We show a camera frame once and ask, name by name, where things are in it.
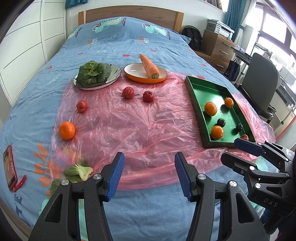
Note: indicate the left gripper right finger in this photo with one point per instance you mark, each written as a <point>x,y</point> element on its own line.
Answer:
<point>238,218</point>

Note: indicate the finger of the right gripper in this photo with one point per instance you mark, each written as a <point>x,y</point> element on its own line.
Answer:
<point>242,164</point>
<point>256,147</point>

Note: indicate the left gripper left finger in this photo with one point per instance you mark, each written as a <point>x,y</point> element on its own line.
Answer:
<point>59,219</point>

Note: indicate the small red apple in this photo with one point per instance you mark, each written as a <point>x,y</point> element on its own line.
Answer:
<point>81,106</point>
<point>245,137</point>

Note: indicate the dark plum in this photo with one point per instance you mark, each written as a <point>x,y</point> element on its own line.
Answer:
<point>239,127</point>
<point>221,122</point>

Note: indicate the orange with stem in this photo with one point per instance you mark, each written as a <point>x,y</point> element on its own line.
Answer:
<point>210,109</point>
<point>217,132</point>

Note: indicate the mandarin orange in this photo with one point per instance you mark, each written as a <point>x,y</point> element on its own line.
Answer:
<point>229,103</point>
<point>67,130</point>

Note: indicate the loose bok choy piece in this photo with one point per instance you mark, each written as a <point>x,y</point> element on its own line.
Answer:
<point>78,172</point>

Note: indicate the green rectangular tray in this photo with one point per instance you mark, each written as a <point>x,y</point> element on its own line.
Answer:
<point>202,91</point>

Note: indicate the grey office chair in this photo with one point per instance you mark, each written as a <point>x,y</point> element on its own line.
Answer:
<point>261,83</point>

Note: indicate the dark blue tote bag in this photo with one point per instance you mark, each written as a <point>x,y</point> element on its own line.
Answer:
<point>233,70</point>

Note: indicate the pink plastic sheet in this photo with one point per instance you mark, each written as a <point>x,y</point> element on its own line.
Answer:
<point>148,133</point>

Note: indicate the red smartphone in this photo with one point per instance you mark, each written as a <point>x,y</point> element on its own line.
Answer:
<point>9,168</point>

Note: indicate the wooden drawer cabinet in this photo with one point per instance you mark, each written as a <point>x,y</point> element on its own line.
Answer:
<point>216,50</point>

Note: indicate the green bok choy on plate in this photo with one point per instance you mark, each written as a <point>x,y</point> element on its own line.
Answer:
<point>92,74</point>

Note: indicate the silver metal plate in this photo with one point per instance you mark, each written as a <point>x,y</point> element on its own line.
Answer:
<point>114,75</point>

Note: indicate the orange rimmed white plate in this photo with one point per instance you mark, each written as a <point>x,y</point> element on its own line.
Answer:
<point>136,73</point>

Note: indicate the white printer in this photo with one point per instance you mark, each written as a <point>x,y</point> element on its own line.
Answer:
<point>219,27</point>

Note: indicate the orange carrot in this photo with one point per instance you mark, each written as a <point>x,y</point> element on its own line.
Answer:
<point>150,68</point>

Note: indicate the blue patterned bedsheet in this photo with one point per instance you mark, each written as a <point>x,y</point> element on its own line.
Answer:
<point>158,213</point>

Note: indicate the black backpack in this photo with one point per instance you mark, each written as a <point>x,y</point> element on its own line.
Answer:
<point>195,37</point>

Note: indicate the teal curtain right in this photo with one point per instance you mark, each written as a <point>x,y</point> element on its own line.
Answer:
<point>234,15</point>

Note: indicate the teal curtain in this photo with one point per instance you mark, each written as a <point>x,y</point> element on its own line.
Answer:
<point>234,15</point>
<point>73,3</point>

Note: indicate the wooden headboard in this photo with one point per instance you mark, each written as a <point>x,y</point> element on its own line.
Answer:
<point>163,17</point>

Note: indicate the white wardrobe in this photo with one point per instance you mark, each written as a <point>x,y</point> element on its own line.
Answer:
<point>34,38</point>

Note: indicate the teal curtain left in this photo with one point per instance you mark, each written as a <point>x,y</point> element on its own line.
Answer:
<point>73,3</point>

